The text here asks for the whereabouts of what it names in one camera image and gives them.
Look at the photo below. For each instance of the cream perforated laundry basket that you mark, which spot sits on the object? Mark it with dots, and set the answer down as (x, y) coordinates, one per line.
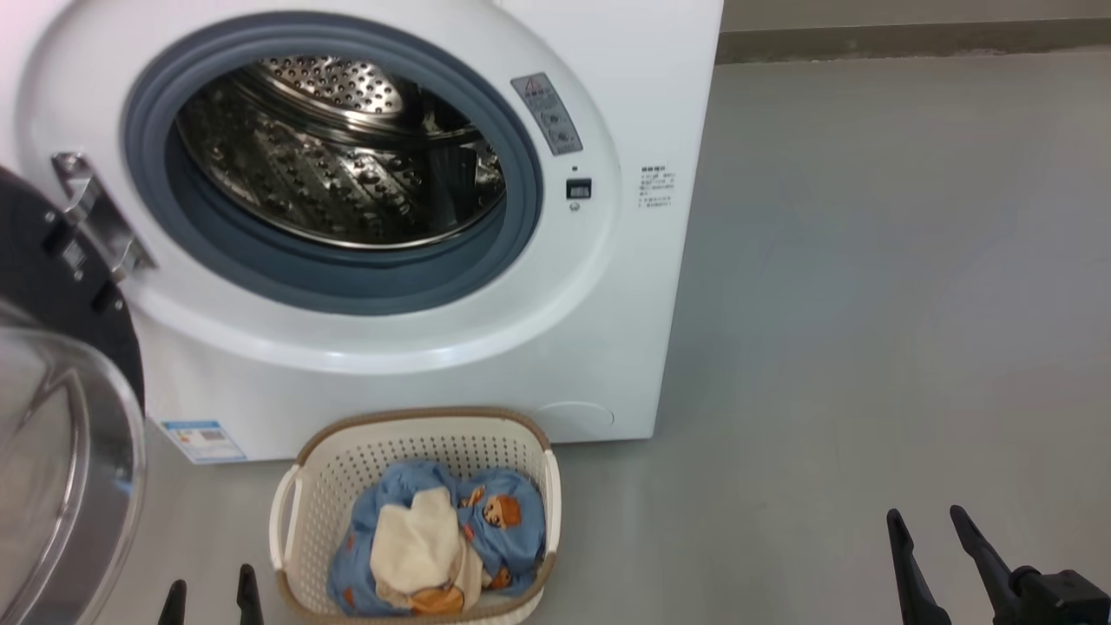
(347, 460)

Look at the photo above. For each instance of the black-rimmed glass washer door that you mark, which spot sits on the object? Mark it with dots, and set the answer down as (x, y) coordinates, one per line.
(52, 451)

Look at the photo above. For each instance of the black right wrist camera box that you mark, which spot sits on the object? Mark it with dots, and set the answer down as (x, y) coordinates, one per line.
(1063, 599)

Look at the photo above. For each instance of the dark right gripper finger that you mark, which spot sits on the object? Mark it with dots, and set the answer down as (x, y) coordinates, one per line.
(911, 582)
(981, 547)

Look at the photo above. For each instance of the blue energy label sticker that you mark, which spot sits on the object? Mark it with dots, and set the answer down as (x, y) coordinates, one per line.
(204, 441)

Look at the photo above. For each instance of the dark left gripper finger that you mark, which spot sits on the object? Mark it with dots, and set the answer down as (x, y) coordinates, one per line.
(174, 608)
(250, 603)

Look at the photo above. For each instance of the grey warning label plate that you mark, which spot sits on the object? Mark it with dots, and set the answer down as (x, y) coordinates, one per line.
(547, 113)

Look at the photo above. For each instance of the round white filter cover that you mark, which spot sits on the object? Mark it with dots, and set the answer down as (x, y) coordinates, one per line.
(575, 420)

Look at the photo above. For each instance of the white front-load washing machine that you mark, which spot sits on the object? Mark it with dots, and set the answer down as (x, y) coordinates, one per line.
(608, 330)

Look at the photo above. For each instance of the cream cloth garment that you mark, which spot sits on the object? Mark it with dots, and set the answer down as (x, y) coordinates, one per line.
(421, 547)

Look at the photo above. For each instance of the blue cartoon print garment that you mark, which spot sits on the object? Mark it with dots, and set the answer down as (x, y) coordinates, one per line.
(512, 538)

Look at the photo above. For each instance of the grey rubber door gasket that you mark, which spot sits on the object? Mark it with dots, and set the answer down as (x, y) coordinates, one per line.
(347, 282)

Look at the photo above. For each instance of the stainless steel perforated drum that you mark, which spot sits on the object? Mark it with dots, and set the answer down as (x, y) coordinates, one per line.
(304, 174)

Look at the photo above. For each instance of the chrome door hinge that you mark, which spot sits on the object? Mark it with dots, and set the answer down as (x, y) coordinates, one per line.
(100, 217)

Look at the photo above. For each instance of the black door latch socket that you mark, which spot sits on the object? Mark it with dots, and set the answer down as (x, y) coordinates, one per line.
(579, 188)

